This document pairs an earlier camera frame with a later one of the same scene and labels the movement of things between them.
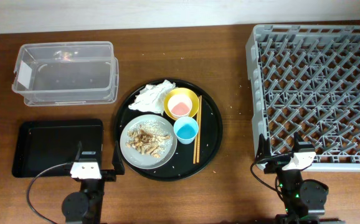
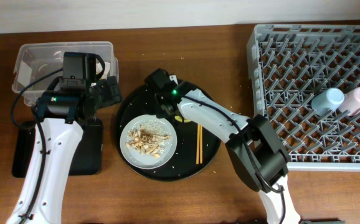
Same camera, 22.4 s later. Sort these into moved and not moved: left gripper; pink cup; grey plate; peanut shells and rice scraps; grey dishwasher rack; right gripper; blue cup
Moved: right gripper; pink cup; blue cup; left gripper
Not moved: grey plate; peanut shells and rice scraps; grey dishwasher rack
